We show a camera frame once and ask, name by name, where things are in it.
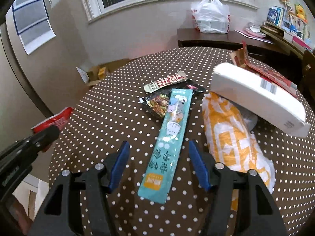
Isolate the red snack bag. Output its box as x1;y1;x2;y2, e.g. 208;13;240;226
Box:
31;107;74;134

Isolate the beige refrigerator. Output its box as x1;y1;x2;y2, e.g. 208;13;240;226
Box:
1;23;52;150

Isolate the orange white plastic bag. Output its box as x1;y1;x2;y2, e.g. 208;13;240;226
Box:
201;92;276;212

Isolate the teal cat cartoon wrapper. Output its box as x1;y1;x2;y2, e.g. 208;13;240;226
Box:
138;88;193;204

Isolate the red cardboard gift box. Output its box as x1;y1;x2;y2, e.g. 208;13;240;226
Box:
76;58;131;86

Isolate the white long cardboard box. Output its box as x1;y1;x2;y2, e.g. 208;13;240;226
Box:
210;62;311;138

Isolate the brown polka dot tablecloth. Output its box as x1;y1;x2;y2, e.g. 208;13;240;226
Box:
49;47;314;235

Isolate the black colourful snack wrapper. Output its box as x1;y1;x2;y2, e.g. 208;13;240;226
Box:
139;79;206;119

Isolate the red white checkered wrapper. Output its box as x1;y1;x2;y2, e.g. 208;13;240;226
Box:
144;71;187;93

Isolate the pink paper mat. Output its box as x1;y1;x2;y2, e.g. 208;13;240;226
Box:
235;28;273;44

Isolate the dark wooden sideboard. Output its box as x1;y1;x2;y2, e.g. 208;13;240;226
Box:
177;28;304;60

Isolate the white teacup stack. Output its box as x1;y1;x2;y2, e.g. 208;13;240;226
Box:
245;22;266;38

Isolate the white plastic shopping bag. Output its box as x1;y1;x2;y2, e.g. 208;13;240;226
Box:
191;0;230;34

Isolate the yellow duck toy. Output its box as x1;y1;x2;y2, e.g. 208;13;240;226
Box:
295;4;308;23

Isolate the blue white wall calendar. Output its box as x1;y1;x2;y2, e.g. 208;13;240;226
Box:
12;0;56;55

